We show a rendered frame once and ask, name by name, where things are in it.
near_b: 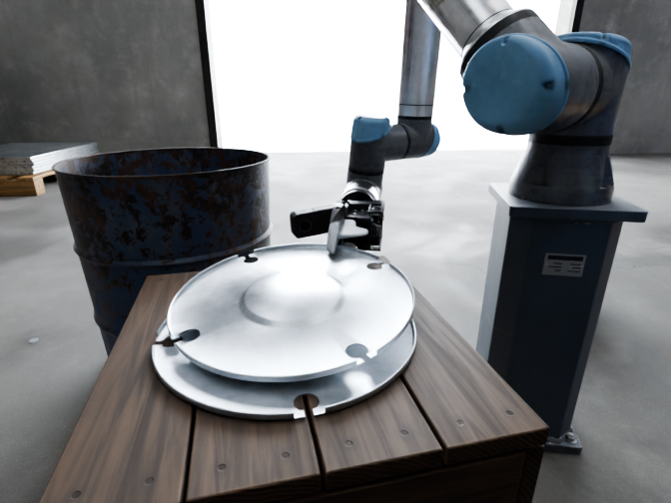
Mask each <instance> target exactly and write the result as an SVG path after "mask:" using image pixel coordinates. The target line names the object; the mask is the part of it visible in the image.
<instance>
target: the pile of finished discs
mask: <svg viewBox="0 0 671 503"><path fill-rule="evenodd" d="M156 333H157V338H156V342H164V340H166V339H168V338H170V335H169V332H168V328H167V319H165V320H164V322H163V323H162V324H161V326H160V327H159V329H158V330H157V332H156ZM199 336H200V332H199V331H196V330H190V331H187V332H184V333H183V334H182V335H180V338H181V339H182V340H183V342H188V341H192V340H195V339H196V338H198V337H199ZM415 343H416V330H415V325H414V322H413V320H412V318H411V321H410V323H409V325H408V326H407V328H406V330H405V331H404V332H403V334H402V335H401V336H400V337H399V339H398V340H397V341H396V342H395V343H393V344H392V345H391V346H390V347H389V348H387V349H386V350H385V351H383V352H382V353H380V354H379V355H377V356H375V357H374V358H372V359H369V358H368V357H367V356H365V354H366V353H368V351H367V349H366V348H365V347H364V346H361V345H352V346H350V347H348V348H347V349H346V351H345V353H346V354H347V355H348V356H349V357H352V358H358V357H359V358H360V359H362V360H363V361H364V363H362V364H360V365H357V366H355V367H353V368H350V369H347V370H344V371H341V372H338V373H335V374H331V375H327V376H323V377H319V378H313V379H307V380H300V381H290V382H256V381H247V380H240V379H234V378H230V377H226V376H222V375H220V374H216V373H214V372H211V371H209V370H206V369H204V368H202V367H200V366H198V365H196V364H195V363H193V362H192V361H190V360H189V359H188V358H186V357H185V356H184V355H183V354H182V353H181V352H180V351H179V350H178V349H177V348H176V346H173V347H165V346H163V344H160V345H152V359H153V364H154V368H155V370H156V373H157V374H158V376H159V378H160V379H161V381H162V382H163V383H164V384H165V385H166V386H167V387H168V388H169V389H170V390H171V391H172V392H173V393H174V394H176V395H177V396H178V397H180V398H181V399H183V400H185V401H186V402H188V403H190V404H192V405H194V406H197V407H199V408H202V409H204V410H207V411H210V412H213V413H217V414H221V415H225V416H230V417H236V418H243V419H254V420H286V419H297V418H305V413H304V411H303V410H298V409H296V408H295V406H294V402H295V400H296V399H297V398H298V397H300V396H302V395H312V396H314V397H316V398H317V399H318V400H319V402H320V403H319V405H318V407H317V408H313V412H314V416H317V415H321V414H326V413H330V412H333V411H337V410H340V409H343V408H346V407H349V406H352V405H354V404H357V403H359V402H361V401H363V400H365V399H367V398H369V397H371V396H373V395H375V394H377V393H378V392H380V391H381V390H383V389H384V388H386V387H387V386H388V385H390V384H391V383H392V382H393V381H394V380H396V379H397V378H398V377H399V375H400V374H401V373H402V372H403V371H404V369H405V368H406V367H407V365H408V363H409V362H410V360H411V358H412V356H413V353H414V349H415Z"/></svg>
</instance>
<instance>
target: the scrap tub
mask: <svg viewBox="0 0 671 503"><path fill-rule="evenodd" d="M270 158H271V156H270V155H269V154H267V153H264V152H260V151H254V150H246V149H234V148H162V149H145V150H131V151H121V152H111V153H103V154H95V155H89V156H82V157H77V158H72V159H68V160H64V161H61V162H58V163H56V164H54V165H53V166H52V170H53V171H54V172H55V175H56V179H57V182H58V186H59V189H60V193H61V196H62V200H63V203H64V207H65V210H66V214H67V217H68V221H69V224H70V228H71V231H72V235H73V238H74V244H73V250H74V252H75V253H76V254H77V255H78V256H79V259H80V262H81V266H82V269H83V273H84V276H85V280H86V283H87V287H88V290H89V293H90V296H91V300H92V303H93V307H94V319H95V322H96V323H97V325H98V326H99V327H100V331H101V334H102V338H103V341H104V345H105V348H106V352H107V355H108V357H109V355H110V353H111V351H112V348H113V346H114V344H115V342H116V340H117V338H118V336H119V334H120V332H121V330H122V328H123V326H124V323H125V321H126V319H127V317H128V315H129V313H130V311H131V309H132V307H133V305H134V303H135V301H136V298H137V296H138V294H139V292H140V290H141V288H142V286H143V284H144V282H145V280H146V278H147V276H148V275H159V274H170V273H181V272H193V271H203V270H204V269H206V268H208V267H209V266H211V265H213V264H215V263H217V262H219V261H222V260H224V259H226V258H229V257H231V256H234V255H238V257H242V256H244V257H245V258H246V259H245V260H244V262H245V263H253V262H256V261H258V260H259V259H258V258H256V257H252V258H250V257H249V254H252V253H254V250H257V249H261V248H267V247H270V246H271V232H272V230H273V224H272V222H271V217H270V165H269V160H270Z"/></svg>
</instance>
